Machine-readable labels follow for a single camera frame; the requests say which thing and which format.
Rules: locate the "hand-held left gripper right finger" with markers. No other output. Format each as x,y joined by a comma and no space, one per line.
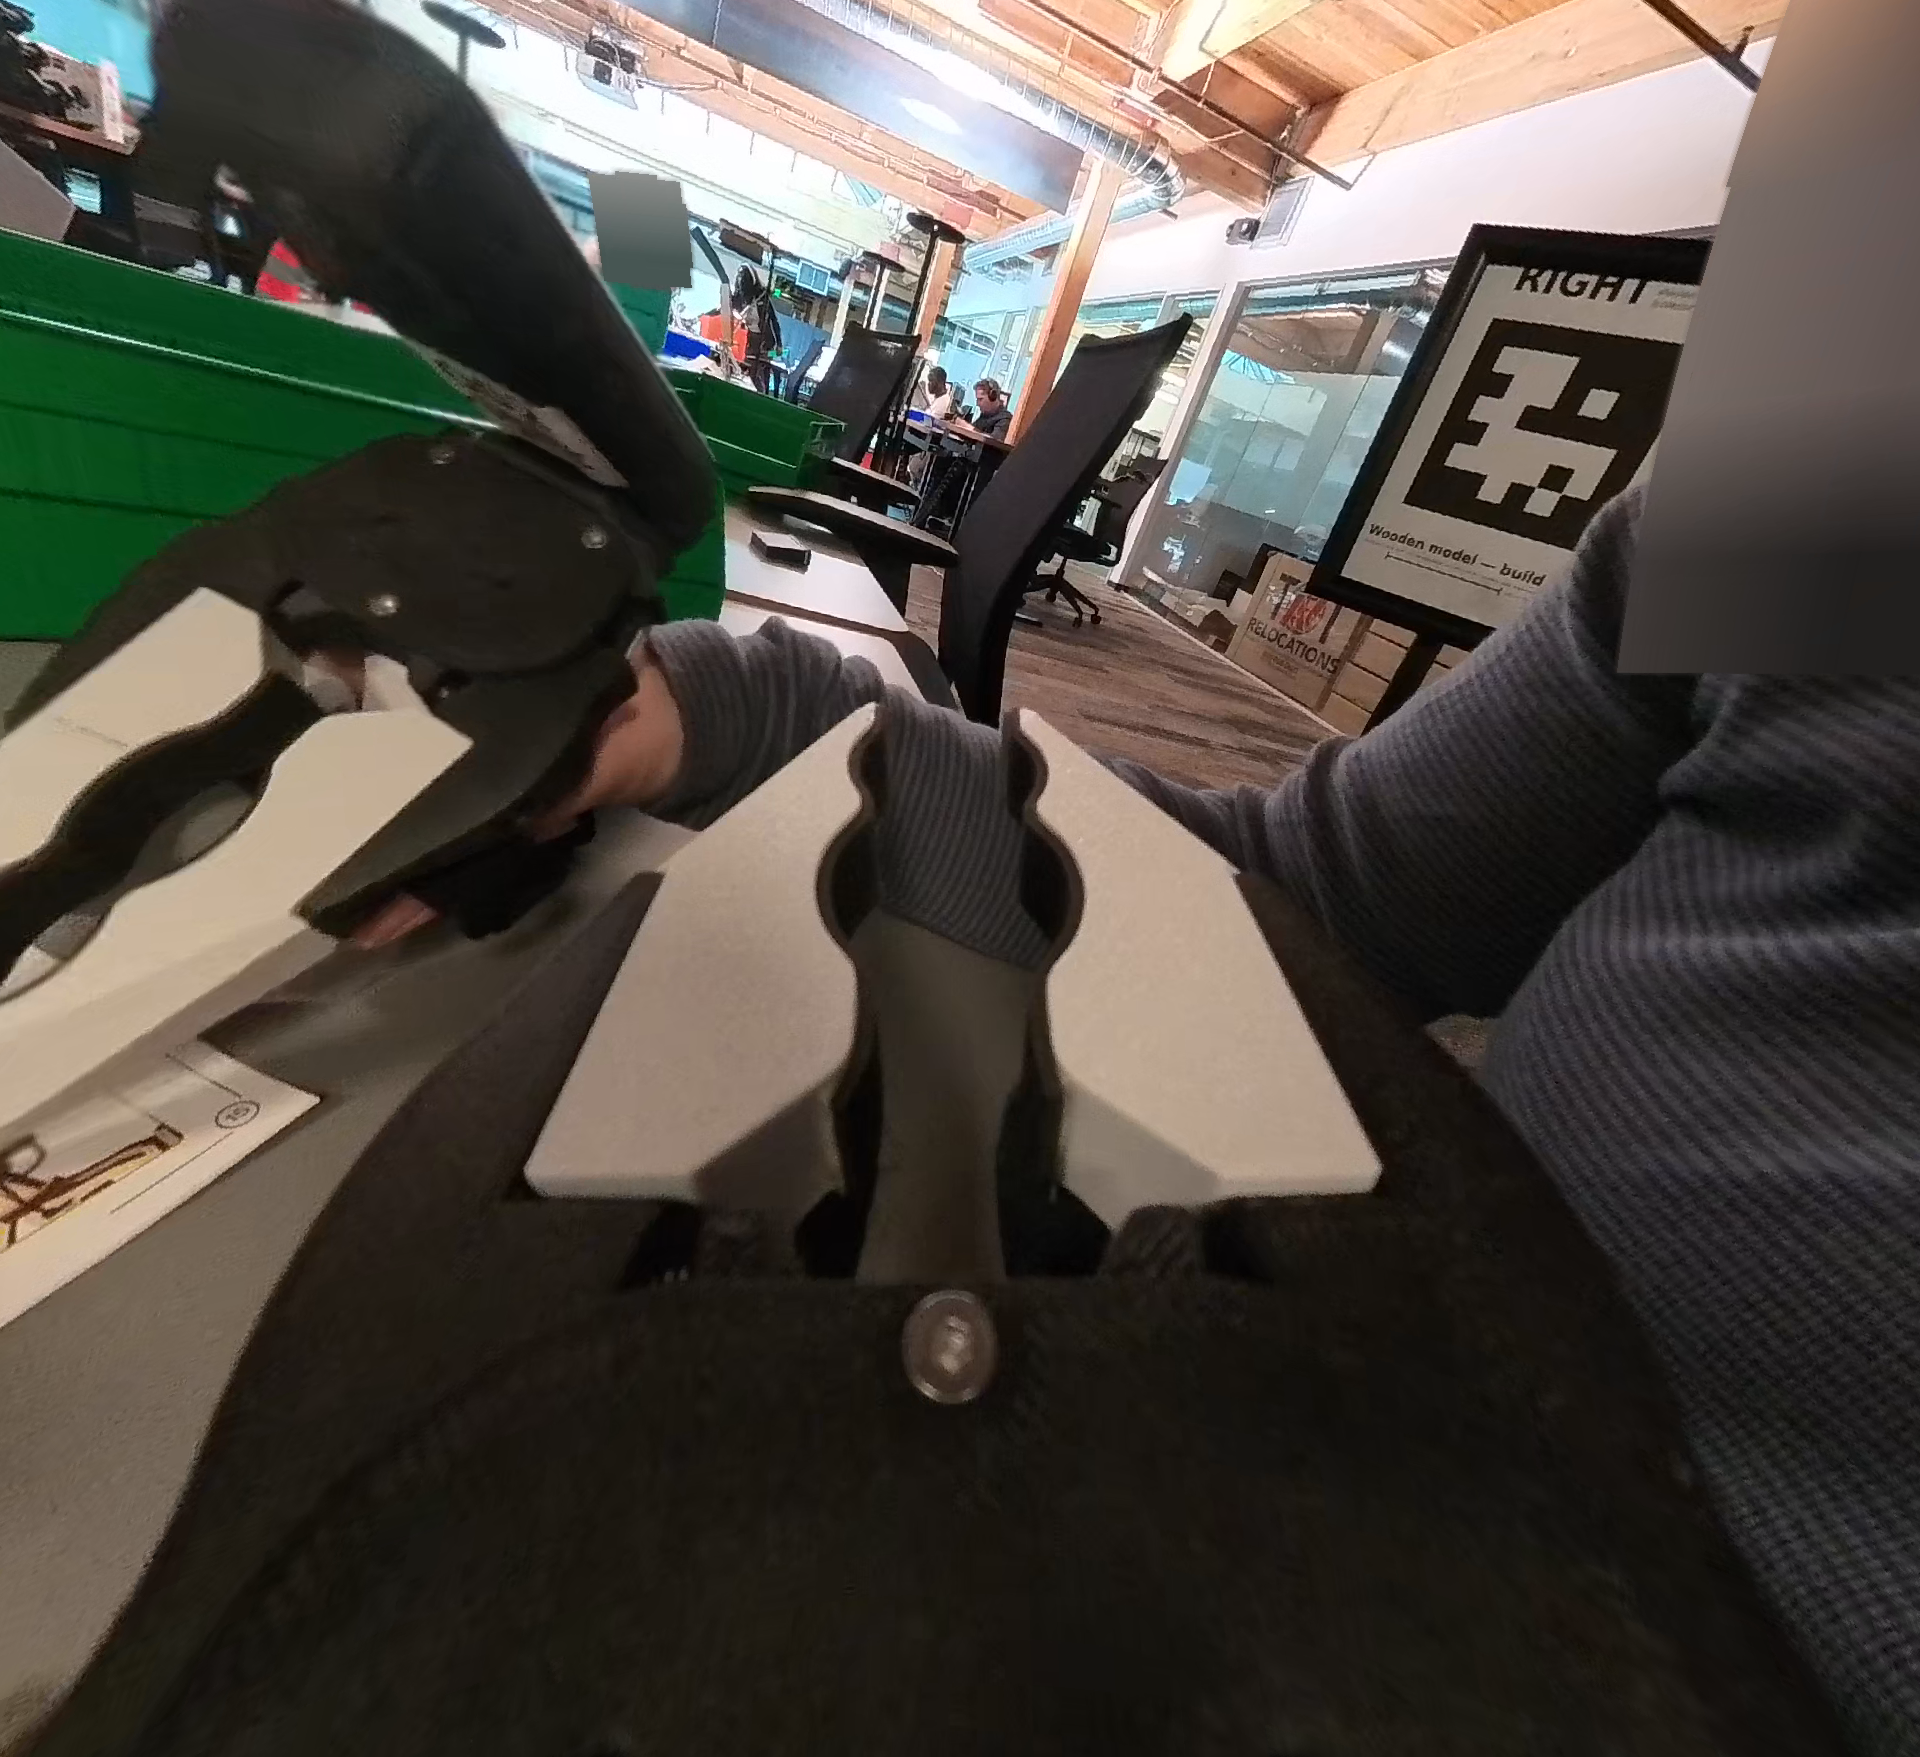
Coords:
1200,1039

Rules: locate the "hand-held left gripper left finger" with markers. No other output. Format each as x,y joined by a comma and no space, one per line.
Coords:
703,1022

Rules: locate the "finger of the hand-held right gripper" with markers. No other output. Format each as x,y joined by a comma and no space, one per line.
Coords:
133,707
330,813

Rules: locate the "person's right hand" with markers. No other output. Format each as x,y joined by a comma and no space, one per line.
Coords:
638,754

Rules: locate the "large green plastic bin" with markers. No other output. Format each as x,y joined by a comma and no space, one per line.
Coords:
121,438

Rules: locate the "small black flat box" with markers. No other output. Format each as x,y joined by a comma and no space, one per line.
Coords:
781,551

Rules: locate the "small green plastic bin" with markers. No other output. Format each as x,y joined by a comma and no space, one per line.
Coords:
763,431

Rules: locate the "cardboard moving box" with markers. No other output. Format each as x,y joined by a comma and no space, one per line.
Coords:
1303,640

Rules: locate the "paper instruction booklet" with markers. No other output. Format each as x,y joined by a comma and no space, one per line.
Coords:
121,1189

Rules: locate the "black mesh office chair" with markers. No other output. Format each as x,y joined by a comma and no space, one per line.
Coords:
870,384

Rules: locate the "black swivel chair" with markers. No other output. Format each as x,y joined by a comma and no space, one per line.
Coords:
1102,528

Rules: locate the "person's grey sweater torso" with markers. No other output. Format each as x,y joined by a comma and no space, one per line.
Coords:
1726,1039

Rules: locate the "black floor lamp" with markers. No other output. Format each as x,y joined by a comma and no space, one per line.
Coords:
937,274

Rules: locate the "black high-back office chair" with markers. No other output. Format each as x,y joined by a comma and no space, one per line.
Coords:
1049,483

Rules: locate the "black framed tag sign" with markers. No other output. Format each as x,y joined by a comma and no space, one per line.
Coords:
1546,438

